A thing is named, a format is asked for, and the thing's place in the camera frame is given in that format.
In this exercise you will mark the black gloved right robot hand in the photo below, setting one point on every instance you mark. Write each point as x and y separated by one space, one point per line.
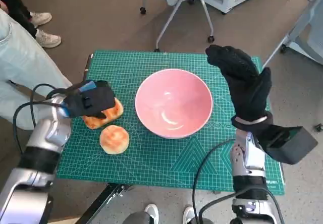
247 90

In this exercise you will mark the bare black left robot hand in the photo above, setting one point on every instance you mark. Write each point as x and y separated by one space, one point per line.
98 100

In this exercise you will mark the rectangular toy toast bread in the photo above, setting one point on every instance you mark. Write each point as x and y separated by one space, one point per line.
113 113

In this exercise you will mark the round toy bread bun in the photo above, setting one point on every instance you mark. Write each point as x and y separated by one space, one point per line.
114 139

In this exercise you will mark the pink bowl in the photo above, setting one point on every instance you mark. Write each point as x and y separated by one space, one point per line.
174 100

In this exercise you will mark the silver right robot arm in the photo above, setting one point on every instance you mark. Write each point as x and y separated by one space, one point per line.
246 156

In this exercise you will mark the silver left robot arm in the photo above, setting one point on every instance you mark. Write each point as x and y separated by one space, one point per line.
48 130

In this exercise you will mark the person in light clothing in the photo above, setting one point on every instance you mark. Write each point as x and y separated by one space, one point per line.
25 70

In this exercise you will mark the small black floor object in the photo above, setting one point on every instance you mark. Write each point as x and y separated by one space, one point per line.
319 127

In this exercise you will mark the green cutting mat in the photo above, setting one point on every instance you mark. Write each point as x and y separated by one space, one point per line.
164 158

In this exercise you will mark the black folding table leg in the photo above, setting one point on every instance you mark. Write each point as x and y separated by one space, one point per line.
108 195

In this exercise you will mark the person with white shoes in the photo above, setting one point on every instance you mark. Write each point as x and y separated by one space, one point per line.
151 210

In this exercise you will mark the person in black trousers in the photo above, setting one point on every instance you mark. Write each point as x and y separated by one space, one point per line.
12 2

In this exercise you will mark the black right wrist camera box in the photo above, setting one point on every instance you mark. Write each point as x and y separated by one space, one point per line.
287 145

